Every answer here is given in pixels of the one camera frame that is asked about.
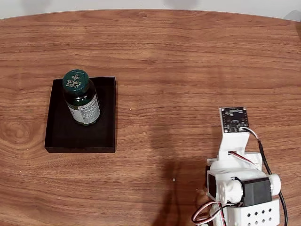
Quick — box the green-capped pill bottle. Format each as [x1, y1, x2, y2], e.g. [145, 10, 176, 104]
[62, 69, 102, 127]

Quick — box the black shallow box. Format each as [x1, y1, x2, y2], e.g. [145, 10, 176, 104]
[44, 76, 117, 153]

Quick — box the gripper servo wire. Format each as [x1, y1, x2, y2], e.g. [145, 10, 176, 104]
[229, 150, 253, 165]

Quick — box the camera board on white mount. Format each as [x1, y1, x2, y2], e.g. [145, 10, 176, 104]
[217, 106, 252, 161]

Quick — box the black camera cable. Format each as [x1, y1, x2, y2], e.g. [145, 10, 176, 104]
[243, 127, 289, 226]

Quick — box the red white black servo wire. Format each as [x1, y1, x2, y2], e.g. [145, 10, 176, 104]
[191, 201, 226, 224]

